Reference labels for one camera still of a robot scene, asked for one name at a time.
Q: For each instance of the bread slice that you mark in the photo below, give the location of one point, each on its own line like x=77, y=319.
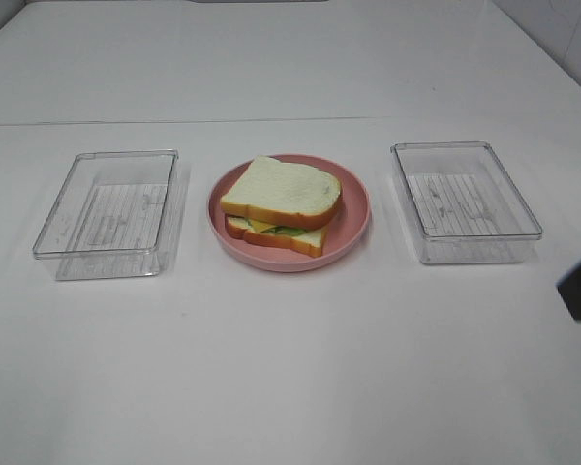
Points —
x=310, y=243
x=284, y=194

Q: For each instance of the left clear plastic tray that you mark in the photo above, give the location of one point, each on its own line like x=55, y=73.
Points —
x=116, y=216

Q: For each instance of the right clear plastic tray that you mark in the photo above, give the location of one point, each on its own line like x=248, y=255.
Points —
x=461, y=205

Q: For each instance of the pink round plate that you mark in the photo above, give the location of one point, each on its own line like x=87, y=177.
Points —
x=345, y=231

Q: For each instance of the clear plastic tray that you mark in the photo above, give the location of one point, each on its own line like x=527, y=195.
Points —
x=461, y=205
x=116, y=216

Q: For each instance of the yellow cheese slice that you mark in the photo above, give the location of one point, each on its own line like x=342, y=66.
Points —
x=259, y=226

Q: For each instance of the green lettuce leaf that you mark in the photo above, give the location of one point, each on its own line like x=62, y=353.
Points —
x=282, y=230

